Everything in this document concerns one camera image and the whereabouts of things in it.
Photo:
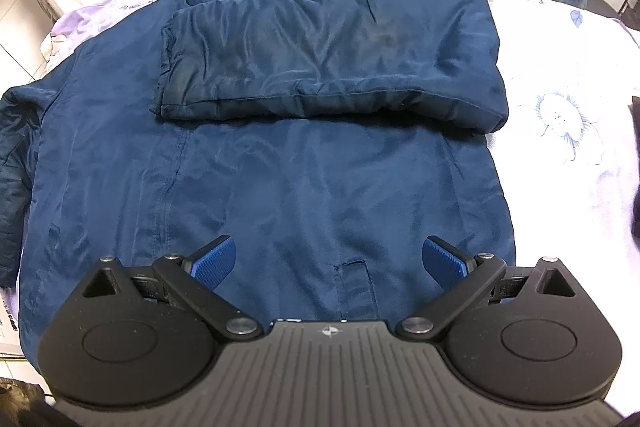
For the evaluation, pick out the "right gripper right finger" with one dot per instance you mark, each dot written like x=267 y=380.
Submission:
x=525 y=336

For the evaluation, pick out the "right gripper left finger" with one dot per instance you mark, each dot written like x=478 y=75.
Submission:
x=138 y=336

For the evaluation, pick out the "navy blue jacket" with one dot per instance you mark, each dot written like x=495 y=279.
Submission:
x=256 y=60

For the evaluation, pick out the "purple floral bed sheet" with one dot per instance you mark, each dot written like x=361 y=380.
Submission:
x=560 y=131

